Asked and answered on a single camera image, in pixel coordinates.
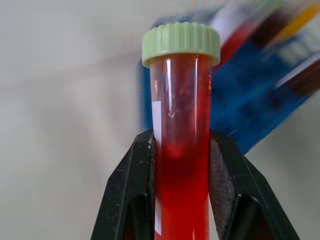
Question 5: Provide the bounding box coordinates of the yellow test tube in rack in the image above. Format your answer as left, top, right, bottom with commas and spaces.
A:
252, 0, 320, 48

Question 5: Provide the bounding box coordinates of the red test tube green cap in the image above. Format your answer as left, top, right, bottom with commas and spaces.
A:
141, 21, 221, 240

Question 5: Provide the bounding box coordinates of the blue test tube rack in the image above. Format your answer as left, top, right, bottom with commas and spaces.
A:
136, 7, 320, 155

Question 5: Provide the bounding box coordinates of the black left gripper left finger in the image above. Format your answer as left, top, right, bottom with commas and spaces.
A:
90, 129, 157, 240

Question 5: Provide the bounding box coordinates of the red test tube in rack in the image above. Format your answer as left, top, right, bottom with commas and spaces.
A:
211, 0, 286, 63

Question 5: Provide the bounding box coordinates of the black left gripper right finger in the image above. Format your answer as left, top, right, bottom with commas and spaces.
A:
208, 127, 301, 240

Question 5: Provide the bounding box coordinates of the dark red test tube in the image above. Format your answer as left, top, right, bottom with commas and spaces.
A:
274, 51, 320, 97

